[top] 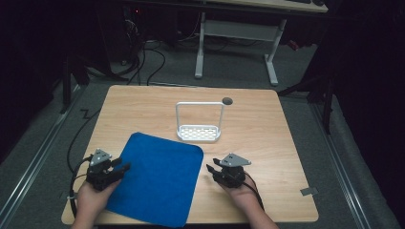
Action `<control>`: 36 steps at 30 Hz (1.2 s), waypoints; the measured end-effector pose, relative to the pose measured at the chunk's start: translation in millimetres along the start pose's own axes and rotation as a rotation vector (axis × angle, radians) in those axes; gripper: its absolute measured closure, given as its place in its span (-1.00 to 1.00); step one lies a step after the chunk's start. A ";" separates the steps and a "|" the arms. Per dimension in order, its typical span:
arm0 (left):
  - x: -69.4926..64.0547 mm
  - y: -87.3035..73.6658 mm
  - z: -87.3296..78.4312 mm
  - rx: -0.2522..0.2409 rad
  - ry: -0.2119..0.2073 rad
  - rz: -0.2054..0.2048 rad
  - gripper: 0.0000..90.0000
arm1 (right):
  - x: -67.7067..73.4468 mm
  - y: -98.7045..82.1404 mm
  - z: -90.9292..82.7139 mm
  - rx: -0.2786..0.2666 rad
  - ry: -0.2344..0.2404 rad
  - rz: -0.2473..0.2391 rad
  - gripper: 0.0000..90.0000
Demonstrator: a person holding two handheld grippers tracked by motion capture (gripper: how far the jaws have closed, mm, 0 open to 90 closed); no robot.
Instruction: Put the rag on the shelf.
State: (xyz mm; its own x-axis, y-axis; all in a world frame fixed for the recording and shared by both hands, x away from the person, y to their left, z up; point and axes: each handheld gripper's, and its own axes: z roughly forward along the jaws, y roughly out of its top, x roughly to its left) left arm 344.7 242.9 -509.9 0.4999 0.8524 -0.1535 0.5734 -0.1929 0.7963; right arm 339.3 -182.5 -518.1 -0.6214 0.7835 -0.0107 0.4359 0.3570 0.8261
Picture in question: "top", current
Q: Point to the dark round table grommet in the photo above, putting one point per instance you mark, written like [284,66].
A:
[227,101]

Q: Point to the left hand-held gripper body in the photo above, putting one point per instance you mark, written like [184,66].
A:
[98,178]

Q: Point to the dark metal stand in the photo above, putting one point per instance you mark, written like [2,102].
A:
[318,92]
[67,82]

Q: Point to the blue cloth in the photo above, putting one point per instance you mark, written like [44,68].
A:
[157,178]

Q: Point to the small red object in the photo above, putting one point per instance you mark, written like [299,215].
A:
[293,45]

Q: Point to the grey tape piece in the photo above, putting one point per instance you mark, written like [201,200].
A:
[309,191]

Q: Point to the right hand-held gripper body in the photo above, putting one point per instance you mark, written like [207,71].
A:
[232,175]

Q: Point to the person's left hand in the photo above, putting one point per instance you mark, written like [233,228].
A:
[92,202]

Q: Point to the person's right hand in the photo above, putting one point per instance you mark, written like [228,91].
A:
[245,195]

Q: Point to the white-framed desk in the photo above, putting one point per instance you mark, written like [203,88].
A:
[238,30]

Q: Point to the metal floor rail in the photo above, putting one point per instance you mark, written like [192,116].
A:
[342,171]
[38,159]

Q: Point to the dark computer tower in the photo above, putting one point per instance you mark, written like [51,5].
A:
[122,31]

